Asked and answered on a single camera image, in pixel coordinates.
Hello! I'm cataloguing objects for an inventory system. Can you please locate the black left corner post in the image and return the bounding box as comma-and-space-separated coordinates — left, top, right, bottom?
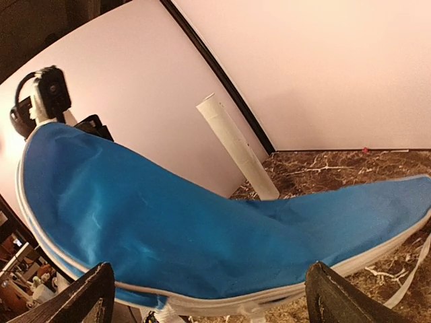
160, 0, 276, 155

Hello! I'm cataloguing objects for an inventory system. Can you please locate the blue racket bag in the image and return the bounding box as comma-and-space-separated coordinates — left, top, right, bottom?
16, 122, 430, 316

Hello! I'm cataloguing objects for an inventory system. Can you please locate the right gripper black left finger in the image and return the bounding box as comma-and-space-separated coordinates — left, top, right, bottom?
12, 262, 115, 322

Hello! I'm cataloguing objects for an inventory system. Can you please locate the white shuttlecock tube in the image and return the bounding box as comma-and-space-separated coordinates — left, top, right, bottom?
196, 94, 279, 201

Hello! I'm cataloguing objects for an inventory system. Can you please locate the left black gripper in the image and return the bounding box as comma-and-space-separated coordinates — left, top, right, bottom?
9, 66, 113, 141

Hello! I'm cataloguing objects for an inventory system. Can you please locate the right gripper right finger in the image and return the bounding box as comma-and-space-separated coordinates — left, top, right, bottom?
305, 262, 409, 323

